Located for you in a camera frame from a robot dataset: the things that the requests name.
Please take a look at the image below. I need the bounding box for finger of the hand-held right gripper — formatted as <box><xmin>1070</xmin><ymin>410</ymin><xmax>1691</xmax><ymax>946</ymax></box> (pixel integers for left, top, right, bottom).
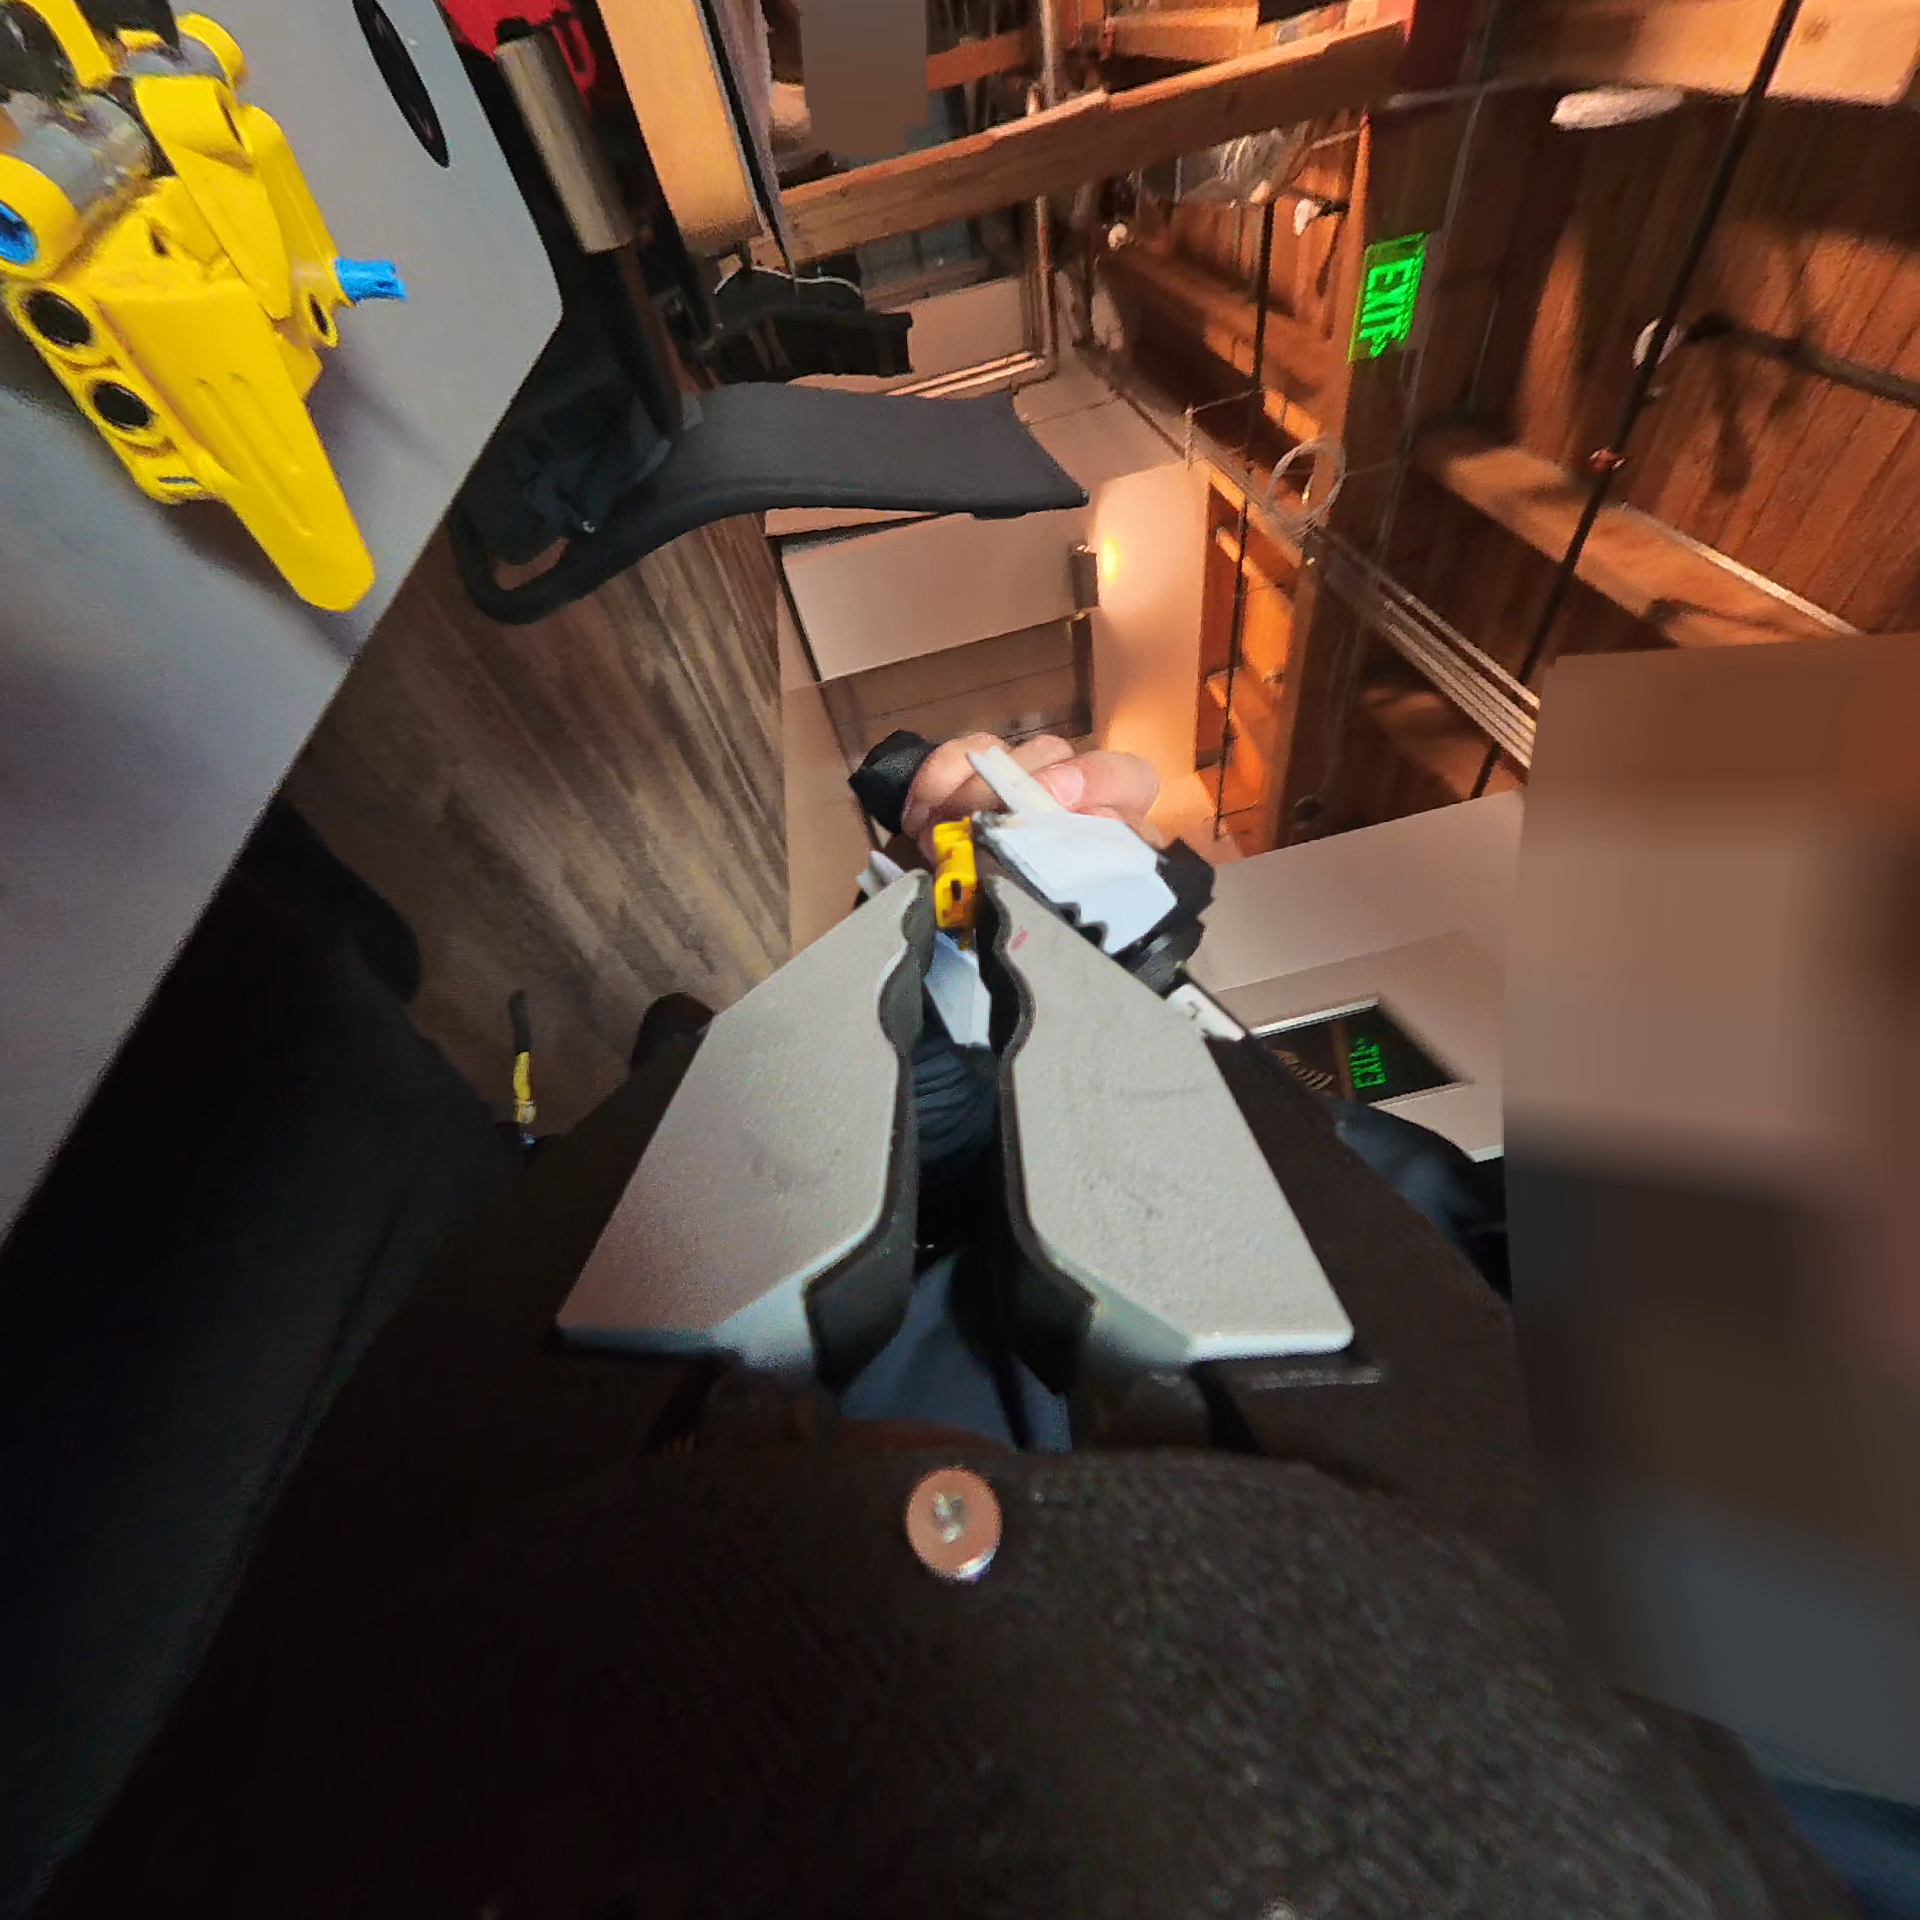
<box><xmin>971</xmin><ymin>817</ymin><xmax>1182</xmax><ymax>959</ymax></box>
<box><xmin>914</xmin><ymin>943</ymin><xmax>995</xmax><ymax>1047</ymax></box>

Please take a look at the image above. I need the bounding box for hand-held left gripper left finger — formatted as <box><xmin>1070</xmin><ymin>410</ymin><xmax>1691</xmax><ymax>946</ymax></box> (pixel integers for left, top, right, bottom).
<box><xmin>556</xmin><ymin>872</ymin><xmax>927</xmax><ymax>1364</ymax></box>

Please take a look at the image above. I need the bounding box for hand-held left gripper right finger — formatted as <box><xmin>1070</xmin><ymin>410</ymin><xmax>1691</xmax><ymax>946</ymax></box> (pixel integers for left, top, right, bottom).
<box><xmin>978</xmin><ymin>897</ymin><xmax>1355</xmax><ymax>1364</ymax></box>

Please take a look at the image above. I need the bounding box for yellow toy brick assembly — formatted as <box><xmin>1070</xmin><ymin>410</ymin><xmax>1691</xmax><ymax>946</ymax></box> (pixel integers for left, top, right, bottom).
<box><xmin>0</xmin><ymin>0</ymin><xmax>410</xmax><ymax>616</ymax></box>

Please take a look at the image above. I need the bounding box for person's right forearm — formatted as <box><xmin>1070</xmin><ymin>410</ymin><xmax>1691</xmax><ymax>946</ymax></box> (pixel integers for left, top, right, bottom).
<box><xmin>1319</xmin><ymin>1096</ymin><xmax>1514</xmax><ymax>1298</ymax></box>

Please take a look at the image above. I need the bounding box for round black desk grommet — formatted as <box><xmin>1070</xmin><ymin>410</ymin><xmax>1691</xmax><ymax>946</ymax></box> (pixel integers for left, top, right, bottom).
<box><xmin>354</xmin><ymin>0</ymin><xmax>453</xmax><ymax>170</ymax></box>

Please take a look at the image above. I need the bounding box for person's right hand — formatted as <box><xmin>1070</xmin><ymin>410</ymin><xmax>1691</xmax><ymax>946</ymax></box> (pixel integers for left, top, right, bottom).
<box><xmin>900</xmin><ymin>730</ymin><xmax>1165</xmax><ymax>851</ymax></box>

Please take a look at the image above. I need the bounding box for black bag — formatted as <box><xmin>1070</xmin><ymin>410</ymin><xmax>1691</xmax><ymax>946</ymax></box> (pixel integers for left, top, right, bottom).
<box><xmin>270</xmin><ymin>810</ymin><xmax>711</xmax><ymax>1205</ymax></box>

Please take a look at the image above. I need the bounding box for green exit sign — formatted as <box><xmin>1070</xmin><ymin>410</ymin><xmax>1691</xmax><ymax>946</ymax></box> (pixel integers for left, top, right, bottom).
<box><xmin>1345</xmin><ymin>231</ymin><xmax>1431</xmax><ymax>364</ymax></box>

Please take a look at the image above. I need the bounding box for red storage bin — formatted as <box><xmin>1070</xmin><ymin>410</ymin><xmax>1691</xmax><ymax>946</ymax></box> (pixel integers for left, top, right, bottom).
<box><xmin>431</xmin><ymin>0</ymin><xmax>605</xmax><ymax>97</ymax></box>

